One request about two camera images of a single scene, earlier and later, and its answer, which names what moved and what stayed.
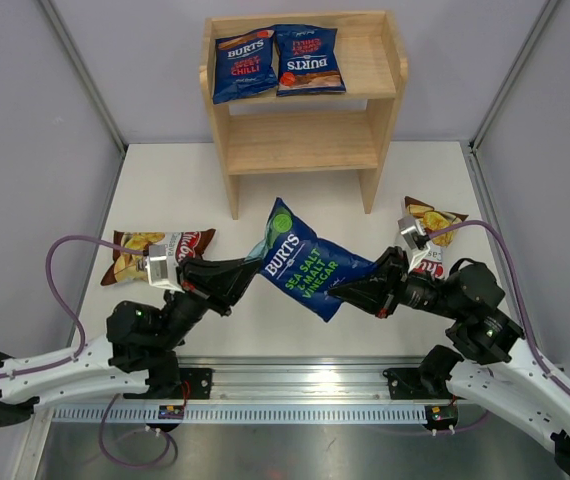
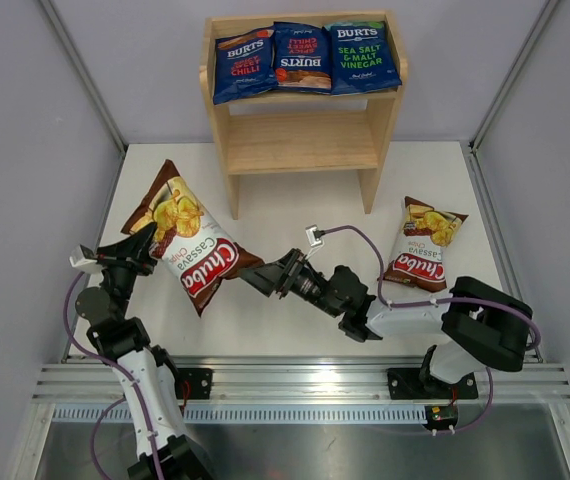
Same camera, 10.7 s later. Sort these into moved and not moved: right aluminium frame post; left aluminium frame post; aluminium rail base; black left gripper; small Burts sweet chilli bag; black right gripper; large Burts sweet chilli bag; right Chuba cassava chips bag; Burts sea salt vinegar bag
Moved: black left gripper; Burts sea salt vinegar bag; black right gripper
Not moved: small Burts sweet chilli bag; left aluminium frame post; large Burts sweet chilli bag; right Chuba cassava chips bag; right aluminium frame post; aluminium rail base
